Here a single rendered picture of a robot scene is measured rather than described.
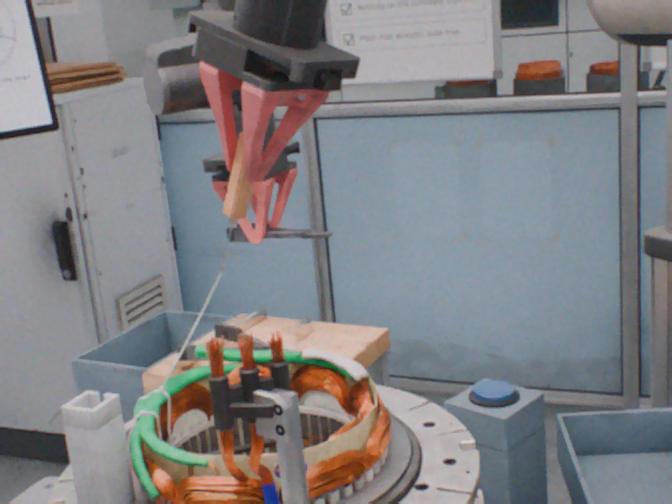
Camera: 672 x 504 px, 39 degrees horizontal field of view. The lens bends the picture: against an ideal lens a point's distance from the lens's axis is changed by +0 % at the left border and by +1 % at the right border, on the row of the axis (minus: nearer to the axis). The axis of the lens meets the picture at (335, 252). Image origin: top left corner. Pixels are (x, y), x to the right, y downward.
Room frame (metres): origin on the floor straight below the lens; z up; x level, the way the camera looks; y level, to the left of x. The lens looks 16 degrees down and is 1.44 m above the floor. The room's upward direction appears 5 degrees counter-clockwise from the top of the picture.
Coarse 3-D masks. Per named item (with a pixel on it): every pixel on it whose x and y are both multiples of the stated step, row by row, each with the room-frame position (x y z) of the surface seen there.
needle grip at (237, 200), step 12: (240, 132) 0.65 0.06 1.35; (240, 144) 0.65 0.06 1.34; (240, 156) 0.65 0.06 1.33; (240, 168) 0.64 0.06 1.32; (240, 180) 0.65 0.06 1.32; (228, 192) 0.65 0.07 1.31; (240, 192) 0.65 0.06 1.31; (228, 204) 0.65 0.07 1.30; (240, 204) 0.65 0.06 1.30; (240, 216) 0.65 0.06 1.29
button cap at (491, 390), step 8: (480, 384) 0.88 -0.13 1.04; (488, 384) 0.87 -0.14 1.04; (496, 384) 0.87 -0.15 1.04; (504, 384) 0.87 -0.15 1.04; (480, 392) 0.86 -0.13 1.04; (488, 392) 0.86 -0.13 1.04; (496, 392) 0.86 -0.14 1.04; (504, 392) 0.85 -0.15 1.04; (512, 392) 0.86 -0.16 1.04; (488, 400) 0.85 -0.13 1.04; (496, 400) 0.85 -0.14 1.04; (504, 400) 0.85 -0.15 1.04
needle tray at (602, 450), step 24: (576, 432) 0.75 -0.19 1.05; (600, 432) 0.75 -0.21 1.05; (624, 432) 0.75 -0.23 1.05; (648, 432) 0.75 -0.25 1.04; (576, 456) 0.75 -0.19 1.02; (600, 456) 0.75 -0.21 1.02; (624, 456) 0.74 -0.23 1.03; (648, 456) 0.74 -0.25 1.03; (576, 480) 0.66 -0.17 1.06; (600, 480) 0.71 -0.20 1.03; (624, 480) 0.71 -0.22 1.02; (648, 480) 0.70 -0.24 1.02
